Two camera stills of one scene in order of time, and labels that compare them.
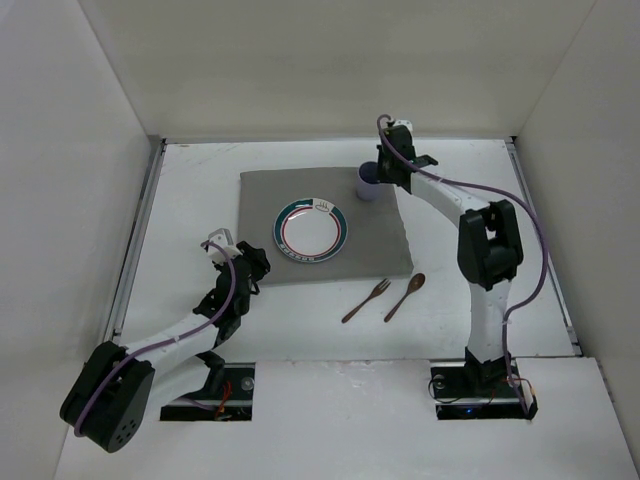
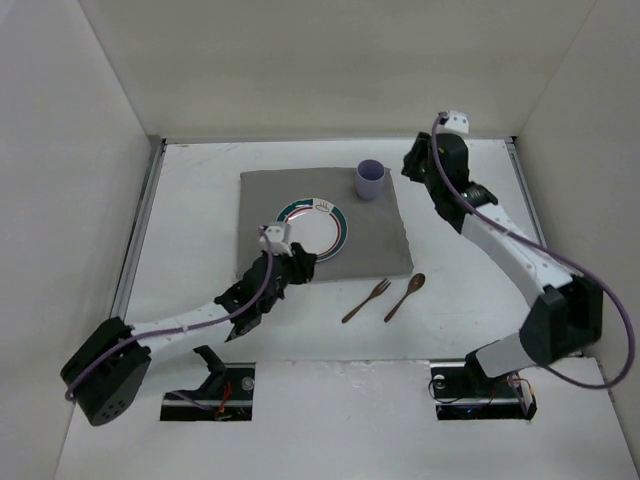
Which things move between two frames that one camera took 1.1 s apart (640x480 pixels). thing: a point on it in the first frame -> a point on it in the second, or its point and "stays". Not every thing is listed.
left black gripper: (255, 259) -> (298, 265)
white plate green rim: (310, 230) stays
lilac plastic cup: (368, 186) stays
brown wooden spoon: (416, 282) stays
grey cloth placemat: (376, 243) stays
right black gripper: (388, 167) -> (422, 160)
